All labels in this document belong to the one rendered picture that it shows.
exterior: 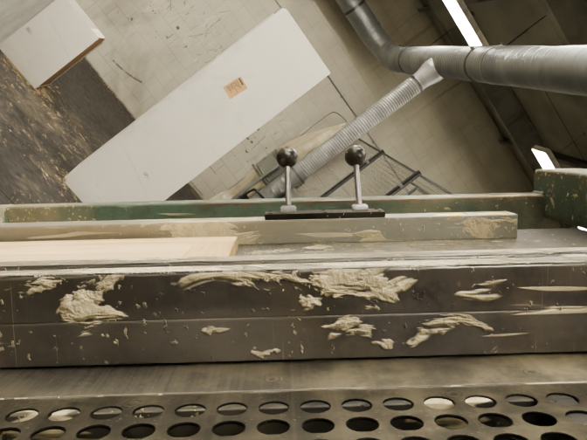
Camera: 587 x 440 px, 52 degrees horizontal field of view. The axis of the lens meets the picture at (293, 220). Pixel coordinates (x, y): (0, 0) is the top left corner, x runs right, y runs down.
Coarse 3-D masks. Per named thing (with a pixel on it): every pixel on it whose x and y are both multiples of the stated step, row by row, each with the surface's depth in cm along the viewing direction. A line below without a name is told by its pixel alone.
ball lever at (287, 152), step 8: (280, 152) 104; (288, 152) 104; (280, 160) 104; (288, 160) 104; (296, 160) 105; (288, 168) 104; (288, 176) 104; (288, 184) 103; (288, 192) 103; (288, 200) 102; (280, 208) 101; (288, 208) 101
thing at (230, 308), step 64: (256, 256) 50; (320, 256) 49; (384, 256) 49; (448, 256) 49; (512, 256) 49; (576, 256) 49; (0, 320) 44; (64, 320) 45; (128, 320) 45; (192, 320) 45; (256, 320) 45; (320, 320) 45; (384, 320) 45; (448, 320) 45; (512, 320) 45; (576, 320) 45
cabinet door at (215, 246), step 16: (80, 240) 96; (96, 240) 95; (112, 240) 95; (128, 240) 94; (144, 240) 94; (160, 240) 94; (176, 240) 93; (192, 240) 93; (208, 240) 93; (224, 240) 92; (0, 256) 85; (16, 256) 84; (32, 256) 84; (48, 256) 84; (64, 256) 84; (80, 256) 83; (96, 256) 83; (112, 256) 83; (128, 256) 82; (144, 256) 82; (160, 256) 82; (176, 256) 82; (192, 256) 80; (208, 256) 80
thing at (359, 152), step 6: (348, 150) 105; (354, 150) 104; (360, 150) 104; (348, 156) 105; (354, 156) 104; (360, 156) 104; (348, 162) 105; (354, 162) 105; (360, 162) 105; (354, 168) 105; (354, 174) 104; (360, 186) 103; (360, 192) 103; (360, 198) 102; (354, 204) 101; (360, 204) 101; (366, 204) 101; (354, 210) 101; (360, 210) 101; (366, 210) 101
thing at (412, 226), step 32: (0, 224) 101; (32, 224) 100; (64, 224) 99; (96, 224) 99; (128, 224) 99; (160, 224) 99; (192, 224) 99; (224, 224) 99; (256, 224) 99; (288, 224) 99; (320, 224) 100; (352, 224) 100; (384, 224) 100; (416, 224) 100; (448, 224) 100; (480, 224) 100; (512, 224) 100
